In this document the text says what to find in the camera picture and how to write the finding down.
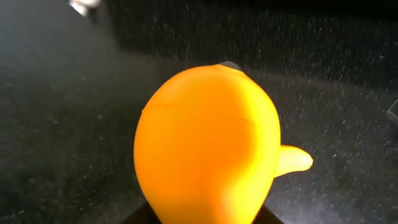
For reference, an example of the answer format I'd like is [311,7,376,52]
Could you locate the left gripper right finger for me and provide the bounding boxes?
[252,204,285,224]

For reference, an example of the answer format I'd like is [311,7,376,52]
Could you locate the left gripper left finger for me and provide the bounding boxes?
[120,201,163,224]

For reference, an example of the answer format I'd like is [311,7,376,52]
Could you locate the yellow rubber duck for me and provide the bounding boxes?
[132,63,314,224]

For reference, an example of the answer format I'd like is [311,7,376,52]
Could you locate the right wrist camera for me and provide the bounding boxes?
[68,0,101,17]

